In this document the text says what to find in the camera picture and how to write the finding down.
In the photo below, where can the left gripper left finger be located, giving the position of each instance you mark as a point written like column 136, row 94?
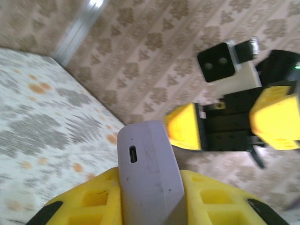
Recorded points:
column 93, row 199

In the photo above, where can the pale lavender earbud case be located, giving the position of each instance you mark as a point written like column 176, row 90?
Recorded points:
column 145, row 187

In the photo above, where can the aluminium frame post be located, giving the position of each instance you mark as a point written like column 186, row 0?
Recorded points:
column 79, row 28

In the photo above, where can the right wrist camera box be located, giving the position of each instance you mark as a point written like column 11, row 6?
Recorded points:
column 215, row 63

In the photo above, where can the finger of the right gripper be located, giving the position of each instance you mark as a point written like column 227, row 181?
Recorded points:
column 182, row 126
column 274, row 122

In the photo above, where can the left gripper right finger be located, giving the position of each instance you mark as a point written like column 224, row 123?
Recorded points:
column 211, row 199

